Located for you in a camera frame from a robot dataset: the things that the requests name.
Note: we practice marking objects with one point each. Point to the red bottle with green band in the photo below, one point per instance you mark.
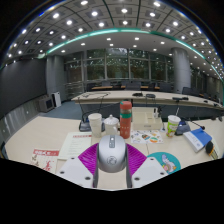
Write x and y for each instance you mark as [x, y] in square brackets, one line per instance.
[125, 121]

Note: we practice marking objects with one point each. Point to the black gooseneck desk microphone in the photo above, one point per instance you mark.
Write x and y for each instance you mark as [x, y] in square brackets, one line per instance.
[181, 129]
[84, 126]

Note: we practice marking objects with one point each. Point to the white cardboard box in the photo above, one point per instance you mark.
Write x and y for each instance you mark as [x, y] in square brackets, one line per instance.
[146, 120]

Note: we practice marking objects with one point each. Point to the round teal cartoon mouse pad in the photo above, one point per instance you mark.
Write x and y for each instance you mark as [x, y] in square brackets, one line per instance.
[168, 161]

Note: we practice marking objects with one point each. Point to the red and white magazine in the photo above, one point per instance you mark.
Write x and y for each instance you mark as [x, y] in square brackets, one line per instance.
[45, 160]

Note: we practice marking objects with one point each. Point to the white floor appliance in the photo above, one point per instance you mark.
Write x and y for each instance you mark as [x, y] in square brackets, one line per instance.
[56, 99]

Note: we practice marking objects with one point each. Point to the silver computer mouse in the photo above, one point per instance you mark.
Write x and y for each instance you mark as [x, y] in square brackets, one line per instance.
[112, 153]

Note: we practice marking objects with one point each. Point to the long curved conference table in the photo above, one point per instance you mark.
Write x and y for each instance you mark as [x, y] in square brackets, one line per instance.
[133, 98]

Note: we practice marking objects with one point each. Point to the group of dark office chairs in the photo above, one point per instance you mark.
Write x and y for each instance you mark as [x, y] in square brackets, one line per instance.
[133, 86]

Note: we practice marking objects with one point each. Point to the colourful sticker sheet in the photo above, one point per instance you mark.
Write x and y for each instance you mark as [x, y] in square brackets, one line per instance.
[146, 136]

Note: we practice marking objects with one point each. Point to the green and white paper cup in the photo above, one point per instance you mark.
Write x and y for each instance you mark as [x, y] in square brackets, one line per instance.
[173, 126]

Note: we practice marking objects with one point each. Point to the cream booklet with red header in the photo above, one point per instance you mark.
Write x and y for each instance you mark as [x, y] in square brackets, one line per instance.
[75, 145]

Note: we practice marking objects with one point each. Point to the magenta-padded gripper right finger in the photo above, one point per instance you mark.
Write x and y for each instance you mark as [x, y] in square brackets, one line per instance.
[136, 160]

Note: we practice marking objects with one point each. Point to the group of ceiling lights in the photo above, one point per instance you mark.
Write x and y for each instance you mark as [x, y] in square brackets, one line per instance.
[123, 11]

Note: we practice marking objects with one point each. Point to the blue and white book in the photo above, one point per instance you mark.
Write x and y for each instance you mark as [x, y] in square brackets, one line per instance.
[196, 138]

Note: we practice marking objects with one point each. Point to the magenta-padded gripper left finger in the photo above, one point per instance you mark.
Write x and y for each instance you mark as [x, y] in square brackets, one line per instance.
[87, 160]

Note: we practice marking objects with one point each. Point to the white lidded mug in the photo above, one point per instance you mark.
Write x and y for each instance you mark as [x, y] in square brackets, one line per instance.
[111, 126]

